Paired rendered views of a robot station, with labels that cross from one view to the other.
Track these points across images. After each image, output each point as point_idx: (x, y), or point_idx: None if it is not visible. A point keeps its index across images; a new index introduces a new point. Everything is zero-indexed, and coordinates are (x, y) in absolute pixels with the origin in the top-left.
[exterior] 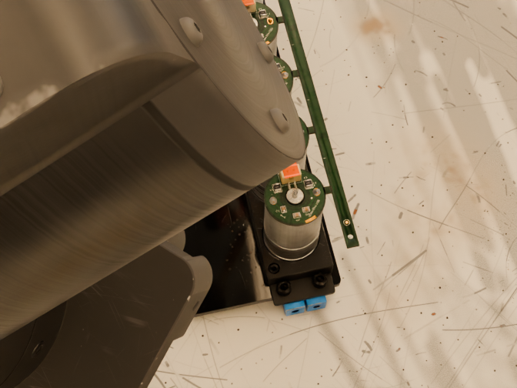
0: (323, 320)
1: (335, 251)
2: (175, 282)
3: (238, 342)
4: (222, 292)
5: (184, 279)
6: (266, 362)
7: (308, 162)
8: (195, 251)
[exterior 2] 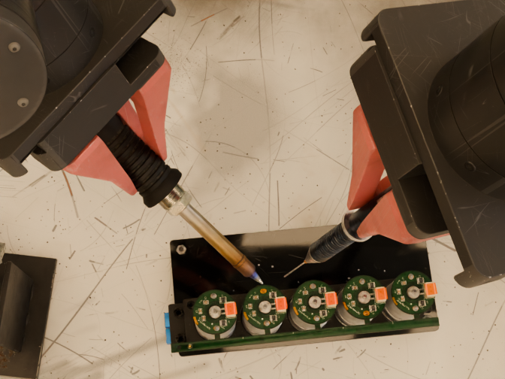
0: (158, 342)
1: (210, 359)
2: (2, 151)
3: (152, 279)
4: (183, 269)
5: (1, 155)
6: (134, 297)
7: (279, 346)
8: (217, 253)
